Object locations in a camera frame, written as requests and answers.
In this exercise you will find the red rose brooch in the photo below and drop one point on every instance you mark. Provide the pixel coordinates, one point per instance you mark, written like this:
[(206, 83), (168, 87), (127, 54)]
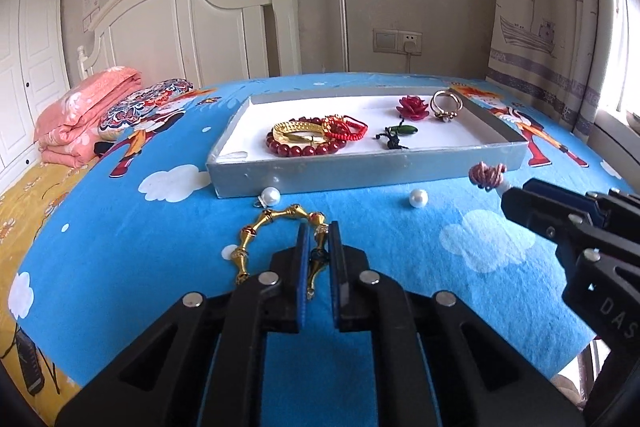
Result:
[(412, 107)]

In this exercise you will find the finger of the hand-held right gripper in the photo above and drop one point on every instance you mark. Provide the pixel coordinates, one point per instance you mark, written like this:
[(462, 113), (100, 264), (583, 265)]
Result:
[(565, 197), (535, 209)]

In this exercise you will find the wall power socket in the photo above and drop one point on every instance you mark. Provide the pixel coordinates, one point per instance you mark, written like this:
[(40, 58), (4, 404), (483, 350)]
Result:
[(410, 42)]

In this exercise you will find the paper wall notice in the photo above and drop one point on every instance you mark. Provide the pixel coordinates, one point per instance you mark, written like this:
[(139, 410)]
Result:
[(91, 4)]

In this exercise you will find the gold bangle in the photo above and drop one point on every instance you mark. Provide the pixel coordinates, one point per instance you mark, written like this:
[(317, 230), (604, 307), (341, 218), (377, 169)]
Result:
[(290, 127)]

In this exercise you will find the white bed headboard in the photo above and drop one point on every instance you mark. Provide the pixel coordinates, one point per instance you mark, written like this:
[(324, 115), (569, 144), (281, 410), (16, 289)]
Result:
[(215, 32)]

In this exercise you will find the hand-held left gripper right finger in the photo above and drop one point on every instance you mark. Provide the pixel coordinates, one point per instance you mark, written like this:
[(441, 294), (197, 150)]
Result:
[(340, 277)]

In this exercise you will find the pink folded quilt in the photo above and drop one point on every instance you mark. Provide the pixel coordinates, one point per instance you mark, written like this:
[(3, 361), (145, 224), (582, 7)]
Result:
[(85, 117)]

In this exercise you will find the wall light switch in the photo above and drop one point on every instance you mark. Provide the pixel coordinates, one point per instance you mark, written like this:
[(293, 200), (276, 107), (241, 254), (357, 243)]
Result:
[(385, 40)]

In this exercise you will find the yellow bed sheet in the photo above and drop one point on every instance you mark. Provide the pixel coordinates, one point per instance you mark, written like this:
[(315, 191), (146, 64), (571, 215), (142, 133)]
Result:
[(30, 217)]

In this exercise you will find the grey cardboard tray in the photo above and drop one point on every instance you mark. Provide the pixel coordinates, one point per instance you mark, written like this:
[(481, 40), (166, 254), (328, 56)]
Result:
[(350, 154)]

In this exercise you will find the white pearl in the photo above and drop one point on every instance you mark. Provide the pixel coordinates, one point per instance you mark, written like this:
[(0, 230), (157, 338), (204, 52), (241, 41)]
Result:
[(418, 198), (270, 196)]

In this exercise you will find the blue cartoon printed tablecloth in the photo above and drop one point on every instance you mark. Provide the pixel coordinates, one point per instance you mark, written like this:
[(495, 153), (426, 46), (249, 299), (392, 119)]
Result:
[(425, 267)]

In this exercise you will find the white wardrobe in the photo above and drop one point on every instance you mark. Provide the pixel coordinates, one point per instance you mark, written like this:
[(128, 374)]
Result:
[(30, 57)]

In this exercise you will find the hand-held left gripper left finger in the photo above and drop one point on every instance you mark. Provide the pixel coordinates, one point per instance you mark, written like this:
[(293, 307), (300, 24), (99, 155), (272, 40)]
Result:
[(301, 277)]

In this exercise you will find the ship printed curtain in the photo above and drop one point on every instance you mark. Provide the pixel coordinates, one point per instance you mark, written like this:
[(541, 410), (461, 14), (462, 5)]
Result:
[(540, 7)]

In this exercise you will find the patterned round pillow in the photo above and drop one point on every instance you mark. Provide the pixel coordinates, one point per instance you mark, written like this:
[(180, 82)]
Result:
[(145, 104)]

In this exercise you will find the metal pole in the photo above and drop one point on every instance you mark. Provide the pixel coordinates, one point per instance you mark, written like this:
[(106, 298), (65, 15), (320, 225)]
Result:
[(342, 22)]

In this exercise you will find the black handheld device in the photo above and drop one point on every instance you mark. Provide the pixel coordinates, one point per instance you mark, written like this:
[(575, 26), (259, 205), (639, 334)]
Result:
[(29, 357)]

